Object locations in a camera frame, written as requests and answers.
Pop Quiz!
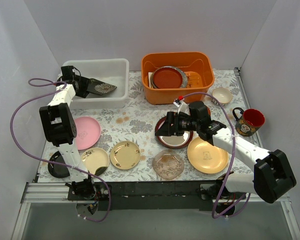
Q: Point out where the red rimmed cream plate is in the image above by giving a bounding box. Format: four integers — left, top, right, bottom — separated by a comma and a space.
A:
155, 131, 194, 150

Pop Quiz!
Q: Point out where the black square floral plate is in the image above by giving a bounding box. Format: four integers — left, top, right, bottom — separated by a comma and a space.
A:
87, 78, 117, 96

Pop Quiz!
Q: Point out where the large yellow bear plate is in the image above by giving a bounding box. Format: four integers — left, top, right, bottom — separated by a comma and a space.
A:
187, 137, 228, 174

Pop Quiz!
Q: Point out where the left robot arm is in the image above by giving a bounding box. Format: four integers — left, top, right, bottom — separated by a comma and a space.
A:
39, 65, 97, 200

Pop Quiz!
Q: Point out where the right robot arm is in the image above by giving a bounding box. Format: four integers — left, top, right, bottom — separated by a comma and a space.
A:
155, 111, 297, 204

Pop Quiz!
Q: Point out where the white plastic bin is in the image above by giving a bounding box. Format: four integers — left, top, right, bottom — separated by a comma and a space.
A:
63, 58, 129, 110

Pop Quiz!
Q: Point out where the red plate in orange bin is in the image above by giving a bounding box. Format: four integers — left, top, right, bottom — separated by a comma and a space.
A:
150, 66, 188, 89

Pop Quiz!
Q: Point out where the orange plastic bin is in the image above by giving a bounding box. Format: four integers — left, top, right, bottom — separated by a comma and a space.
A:
141, 51, 215, 105

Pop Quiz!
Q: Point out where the small red saucer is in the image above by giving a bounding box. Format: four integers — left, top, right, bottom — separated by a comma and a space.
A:
206, 106, 211, 116

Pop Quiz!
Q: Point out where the pink glass square plate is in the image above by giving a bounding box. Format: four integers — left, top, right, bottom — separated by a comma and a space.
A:
152, 149, 185, 181

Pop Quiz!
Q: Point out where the pink round plate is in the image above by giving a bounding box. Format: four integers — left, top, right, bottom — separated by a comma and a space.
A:
74, 116, 101, 151

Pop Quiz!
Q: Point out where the white patterned bowl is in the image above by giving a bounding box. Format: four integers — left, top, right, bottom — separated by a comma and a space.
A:
212, 87, 233, 106

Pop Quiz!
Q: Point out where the cream floral small plate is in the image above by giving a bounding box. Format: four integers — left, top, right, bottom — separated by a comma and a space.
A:
110, 141, 141, 170

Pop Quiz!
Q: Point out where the black skull mug red inside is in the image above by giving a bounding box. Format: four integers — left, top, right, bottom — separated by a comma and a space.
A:
232, 107, 266, 137

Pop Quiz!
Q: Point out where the cream plate with dark patch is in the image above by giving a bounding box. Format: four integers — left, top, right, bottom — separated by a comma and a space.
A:
81, 147, 110, 176

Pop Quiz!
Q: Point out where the black round plate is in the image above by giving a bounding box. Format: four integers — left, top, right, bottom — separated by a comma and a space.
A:
47, 151, 70, 179

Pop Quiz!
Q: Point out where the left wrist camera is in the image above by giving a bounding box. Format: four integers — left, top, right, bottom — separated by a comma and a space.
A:
61, 65, 76, 81

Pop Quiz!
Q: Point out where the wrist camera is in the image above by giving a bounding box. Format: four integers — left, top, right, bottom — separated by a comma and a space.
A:
188, 101, 211, 125
61, 65, 76, 81

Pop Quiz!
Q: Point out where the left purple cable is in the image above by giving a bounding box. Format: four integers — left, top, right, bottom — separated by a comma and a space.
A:
9, 78, 113, 223

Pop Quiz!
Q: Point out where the purple cable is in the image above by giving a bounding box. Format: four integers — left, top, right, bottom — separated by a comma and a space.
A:
9, 78, 113, 223
173, 91, 251, 220

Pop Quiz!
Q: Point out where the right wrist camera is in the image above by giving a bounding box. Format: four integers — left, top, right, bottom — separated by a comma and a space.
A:
188, 101, 211, 125

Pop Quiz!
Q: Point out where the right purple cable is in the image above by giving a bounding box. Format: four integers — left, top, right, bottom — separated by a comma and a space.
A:
173, 91, 251, 220

